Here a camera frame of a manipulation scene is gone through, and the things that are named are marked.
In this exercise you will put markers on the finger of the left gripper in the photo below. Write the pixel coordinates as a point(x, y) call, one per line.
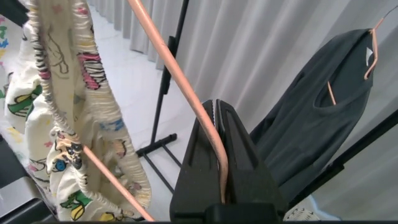
point(12, 9)

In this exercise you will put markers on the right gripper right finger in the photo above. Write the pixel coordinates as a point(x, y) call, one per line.
point(252, 186)

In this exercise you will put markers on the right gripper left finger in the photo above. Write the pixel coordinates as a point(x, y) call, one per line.
point(196, 180)

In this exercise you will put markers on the dark grey t-shirt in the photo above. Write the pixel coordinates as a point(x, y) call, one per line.
point(311, 124)

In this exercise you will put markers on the pink clothes hanger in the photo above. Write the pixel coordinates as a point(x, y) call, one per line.
point(375, 46)
point(174, 68)

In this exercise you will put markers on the cream printed garment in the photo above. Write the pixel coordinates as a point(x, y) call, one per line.
point(93, 109)

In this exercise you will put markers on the white laundry basket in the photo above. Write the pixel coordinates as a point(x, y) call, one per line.
point(301, 214)

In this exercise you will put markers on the black clothes rack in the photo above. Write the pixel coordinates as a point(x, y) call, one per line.
point(164, 81)

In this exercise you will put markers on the white curtain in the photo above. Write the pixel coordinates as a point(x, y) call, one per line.
point(248, 46)

